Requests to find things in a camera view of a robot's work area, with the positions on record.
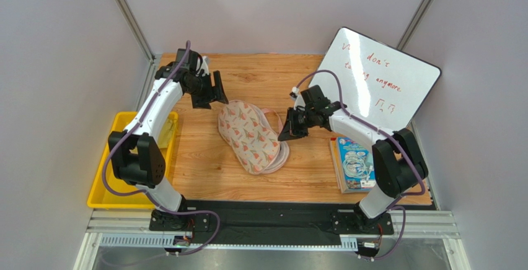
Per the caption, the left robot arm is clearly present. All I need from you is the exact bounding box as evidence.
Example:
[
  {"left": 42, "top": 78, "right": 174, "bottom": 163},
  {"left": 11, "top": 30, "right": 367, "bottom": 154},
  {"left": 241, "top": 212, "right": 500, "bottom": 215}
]
[{"left": 102, "top": 48, "right": 228, "bottom": 216}]

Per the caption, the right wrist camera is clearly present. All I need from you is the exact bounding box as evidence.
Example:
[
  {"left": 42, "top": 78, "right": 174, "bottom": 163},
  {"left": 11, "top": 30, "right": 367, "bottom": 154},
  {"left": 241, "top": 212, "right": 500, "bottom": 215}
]
[{"left": 289, "top": 86, "right": 306, "bottom": 109}]

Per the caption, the teal charger with cable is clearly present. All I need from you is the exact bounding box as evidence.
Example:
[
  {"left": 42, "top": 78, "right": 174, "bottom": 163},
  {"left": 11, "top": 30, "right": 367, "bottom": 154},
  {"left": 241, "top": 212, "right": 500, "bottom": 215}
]
[{"left": 342, "top": 151, "right": 374, "bottom": 180}]

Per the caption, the yellow plastic bin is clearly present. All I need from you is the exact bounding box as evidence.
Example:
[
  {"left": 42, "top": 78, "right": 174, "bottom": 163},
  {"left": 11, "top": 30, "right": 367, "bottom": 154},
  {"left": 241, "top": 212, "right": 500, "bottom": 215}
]
[{"left": 87, "top": 111, "right": 178, "bottom": 209}]

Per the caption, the whiteboard with red writing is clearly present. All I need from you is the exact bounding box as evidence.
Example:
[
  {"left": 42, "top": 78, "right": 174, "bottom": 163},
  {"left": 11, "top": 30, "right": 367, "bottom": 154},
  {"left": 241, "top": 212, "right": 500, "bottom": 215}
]
[{"left": 309, "top": 27, "right": 441, "bottom": 130}]

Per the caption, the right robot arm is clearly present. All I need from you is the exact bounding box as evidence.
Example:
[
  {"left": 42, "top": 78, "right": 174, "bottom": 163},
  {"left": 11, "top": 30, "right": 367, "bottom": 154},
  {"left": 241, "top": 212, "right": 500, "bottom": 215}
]
[{"left": 278, "top": 85, "right": 428, "bottom": 219}]

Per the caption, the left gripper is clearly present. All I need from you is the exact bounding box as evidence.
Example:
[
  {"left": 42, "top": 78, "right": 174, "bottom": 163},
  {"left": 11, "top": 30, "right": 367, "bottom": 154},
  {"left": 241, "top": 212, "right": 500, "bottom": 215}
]
[{"left": 187, "top": 71, "right": 229, "bottom": 110}]

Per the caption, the blue illustrated book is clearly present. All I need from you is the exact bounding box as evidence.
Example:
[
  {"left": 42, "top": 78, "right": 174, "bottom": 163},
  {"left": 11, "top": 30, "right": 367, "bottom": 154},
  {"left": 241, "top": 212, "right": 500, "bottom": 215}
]
[{"left": 330, "top": 137, "right": 376, "bottom": 194}]

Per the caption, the purple cable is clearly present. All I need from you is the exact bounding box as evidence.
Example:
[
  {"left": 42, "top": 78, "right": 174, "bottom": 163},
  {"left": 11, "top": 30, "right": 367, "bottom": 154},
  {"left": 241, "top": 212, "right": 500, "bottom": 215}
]
[
  {"left": 101, "top": 40, "right": 221, "bottom": 267},
  {"left": 291, "top": 69, "right": 426, "bottom": 261}
]

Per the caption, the yellow bra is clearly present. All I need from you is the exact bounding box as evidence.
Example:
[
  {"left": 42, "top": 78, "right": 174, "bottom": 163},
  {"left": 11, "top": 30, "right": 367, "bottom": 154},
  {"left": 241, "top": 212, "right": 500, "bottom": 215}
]
[{"left": 157, "top": 118, "right": 178, "bottom": 149}]

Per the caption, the floral mesh laundry bag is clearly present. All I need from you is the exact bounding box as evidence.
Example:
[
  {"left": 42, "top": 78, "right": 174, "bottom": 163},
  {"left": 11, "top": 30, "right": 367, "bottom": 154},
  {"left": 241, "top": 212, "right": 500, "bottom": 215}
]
[{"left": 218, "top": 100, "right": 290, "bottom": 175}]

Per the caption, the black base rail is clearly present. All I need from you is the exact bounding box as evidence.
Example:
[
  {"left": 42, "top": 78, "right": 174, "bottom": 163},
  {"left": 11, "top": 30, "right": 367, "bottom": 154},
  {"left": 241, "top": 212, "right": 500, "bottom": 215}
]
[{"left": 149, "top": 200, "right": 394, "bottom": 246}]

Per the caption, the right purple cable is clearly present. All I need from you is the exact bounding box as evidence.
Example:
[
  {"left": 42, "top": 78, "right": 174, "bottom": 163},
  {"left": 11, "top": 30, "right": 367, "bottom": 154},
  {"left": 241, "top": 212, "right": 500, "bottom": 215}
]
[{"left": 291, "top": 69, "right": 426, "bottom": 261}]

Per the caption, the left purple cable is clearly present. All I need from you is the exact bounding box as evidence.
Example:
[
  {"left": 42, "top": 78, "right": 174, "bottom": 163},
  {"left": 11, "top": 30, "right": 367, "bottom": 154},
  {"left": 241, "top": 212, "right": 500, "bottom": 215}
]
[{"left": 101, "top": 40, "right": 221, "bottom": 267}]

